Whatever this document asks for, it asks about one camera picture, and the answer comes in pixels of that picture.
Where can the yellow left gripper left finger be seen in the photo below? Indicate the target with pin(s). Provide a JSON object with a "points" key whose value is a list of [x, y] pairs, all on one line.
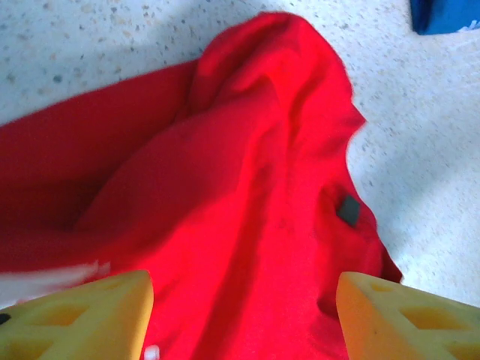
{"points": [[75, 326]]}

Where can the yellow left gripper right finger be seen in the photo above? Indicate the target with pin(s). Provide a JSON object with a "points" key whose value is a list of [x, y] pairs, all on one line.
{"points": [[405, 326]]}

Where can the red t-shirt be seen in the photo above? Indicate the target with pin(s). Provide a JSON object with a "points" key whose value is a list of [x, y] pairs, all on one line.
{"points": [[225, 187]]}

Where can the folded blue t-shirt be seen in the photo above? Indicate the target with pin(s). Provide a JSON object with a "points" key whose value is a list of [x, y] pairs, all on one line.
{"points": [[446, 15]]}

